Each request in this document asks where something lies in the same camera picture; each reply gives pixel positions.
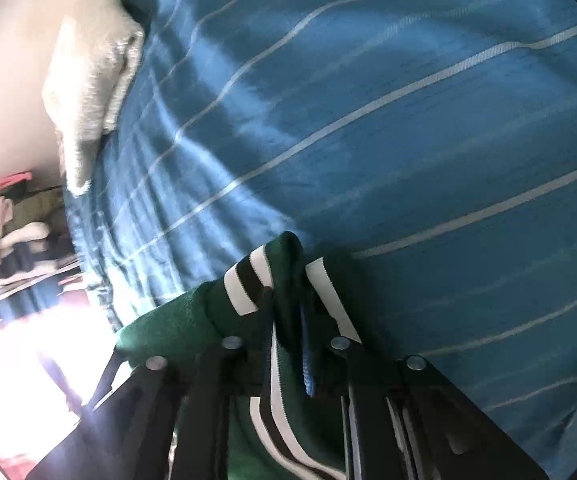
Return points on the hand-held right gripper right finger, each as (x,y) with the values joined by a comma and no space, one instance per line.
(308,360)

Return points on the blue striped bedsheet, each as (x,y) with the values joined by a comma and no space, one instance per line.
(368,110)

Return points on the green and white varsity jacket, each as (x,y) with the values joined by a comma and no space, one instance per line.
(288,280)

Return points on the cream fluffy blanket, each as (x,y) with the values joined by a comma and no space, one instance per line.
(88,90)

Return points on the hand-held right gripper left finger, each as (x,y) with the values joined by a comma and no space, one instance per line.
(208,385)

